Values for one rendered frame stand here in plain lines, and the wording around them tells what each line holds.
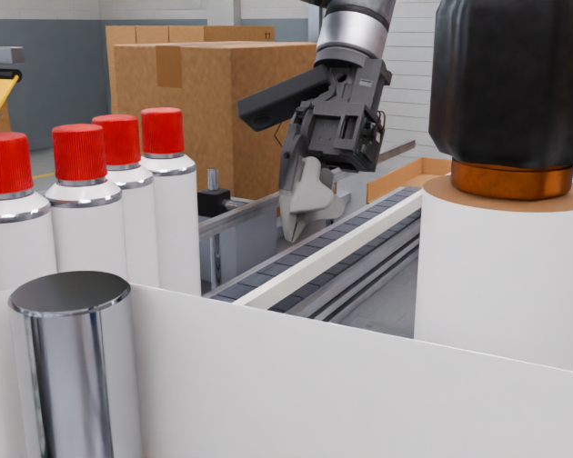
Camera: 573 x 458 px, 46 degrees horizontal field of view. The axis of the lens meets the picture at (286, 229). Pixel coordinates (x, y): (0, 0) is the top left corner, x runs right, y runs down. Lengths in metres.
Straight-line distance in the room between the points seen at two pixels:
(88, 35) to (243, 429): 7.06
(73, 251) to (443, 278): 0.24
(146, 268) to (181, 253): 0.04
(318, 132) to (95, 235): 0.34
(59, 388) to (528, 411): 0.14
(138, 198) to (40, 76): 6.43
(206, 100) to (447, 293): 0.70
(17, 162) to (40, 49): 6.49
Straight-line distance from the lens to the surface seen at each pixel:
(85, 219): 0.46
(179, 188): 0.54
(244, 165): 1.01
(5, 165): 0.44
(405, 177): 1.44
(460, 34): 0.33
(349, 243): 0.78
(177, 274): 0.56
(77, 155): 0.46
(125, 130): 0.50
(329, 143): 0.73
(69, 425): 0.23
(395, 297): 0.84
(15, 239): 0.44
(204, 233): 0.66
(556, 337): 0.36
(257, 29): 4.51
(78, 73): 7.17
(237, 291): 0.72
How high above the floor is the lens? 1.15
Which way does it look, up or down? 17 degrees down
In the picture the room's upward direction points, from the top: straight up
